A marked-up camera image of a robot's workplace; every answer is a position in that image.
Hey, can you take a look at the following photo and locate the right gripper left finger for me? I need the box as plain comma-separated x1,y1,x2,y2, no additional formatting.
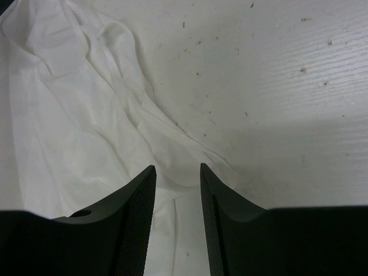
1,166,156,275

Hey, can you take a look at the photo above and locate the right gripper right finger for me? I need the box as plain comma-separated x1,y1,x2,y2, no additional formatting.
200,164,367,275

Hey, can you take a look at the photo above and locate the white tank top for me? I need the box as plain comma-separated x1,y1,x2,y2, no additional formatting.
1,1,236,275

